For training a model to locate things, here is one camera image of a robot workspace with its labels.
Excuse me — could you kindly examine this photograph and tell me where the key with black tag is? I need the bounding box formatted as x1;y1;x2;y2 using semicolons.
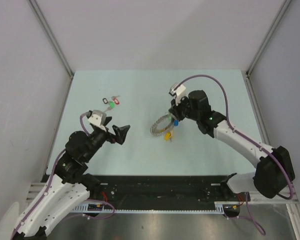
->
102;98;108;104

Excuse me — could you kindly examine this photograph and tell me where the key with light-green tag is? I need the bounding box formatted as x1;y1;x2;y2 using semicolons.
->
104;101;116;112

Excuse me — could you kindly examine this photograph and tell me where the key with yellow tag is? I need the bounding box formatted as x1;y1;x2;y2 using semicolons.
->
164;132;171;141

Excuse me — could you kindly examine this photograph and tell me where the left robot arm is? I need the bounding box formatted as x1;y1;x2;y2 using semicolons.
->
10;111;131;240

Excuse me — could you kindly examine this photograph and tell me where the right aluminium frame post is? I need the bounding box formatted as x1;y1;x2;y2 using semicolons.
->
245;0;294;78

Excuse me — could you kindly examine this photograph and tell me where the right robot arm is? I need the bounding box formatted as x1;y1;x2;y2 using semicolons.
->
168;86;295;201

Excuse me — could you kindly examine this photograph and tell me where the left aluminium frame post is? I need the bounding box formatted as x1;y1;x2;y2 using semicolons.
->
26;0;74;80

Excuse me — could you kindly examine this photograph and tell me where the aluminium frame post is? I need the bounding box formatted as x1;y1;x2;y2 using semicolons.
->
26;0;74;80
245;0;294;78

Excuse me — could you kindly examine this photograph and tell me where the white slotted cable duct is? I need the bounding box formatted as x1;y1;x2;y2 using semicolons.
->
72;201;241;216

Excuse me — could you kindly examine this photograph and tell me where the right aluminium side rail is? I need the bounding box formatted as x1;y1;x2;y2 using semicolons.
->
241;71;274;146

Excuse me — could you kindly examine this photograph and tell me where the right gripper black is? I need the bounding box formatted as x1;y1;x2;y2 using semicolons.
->
169;94;200;122

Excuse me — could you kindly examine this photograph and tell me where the metal disc with keyrings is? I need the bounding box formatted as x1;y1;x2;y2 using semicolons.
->
150;113;176;137

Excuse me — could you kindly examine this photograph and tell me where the key with red tag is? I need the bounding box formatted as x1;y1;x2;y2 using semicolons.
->
111;95;120;105

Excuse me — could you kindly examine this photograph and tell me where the front aluminium crossbar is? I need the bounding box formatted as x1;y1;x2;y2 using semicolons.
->
26;182;300;205

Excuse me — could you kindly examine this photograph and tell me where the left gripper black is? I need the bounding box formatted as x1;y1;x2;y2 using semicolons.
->
83;116;130;161

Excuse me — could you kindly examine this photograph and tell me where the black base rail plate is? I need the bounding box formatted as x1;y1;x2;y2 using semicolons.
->
41;174;253;210

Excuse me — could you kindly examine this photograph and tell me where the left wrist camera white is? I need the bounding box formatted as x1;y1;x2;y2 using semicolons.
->
87;110;107;132

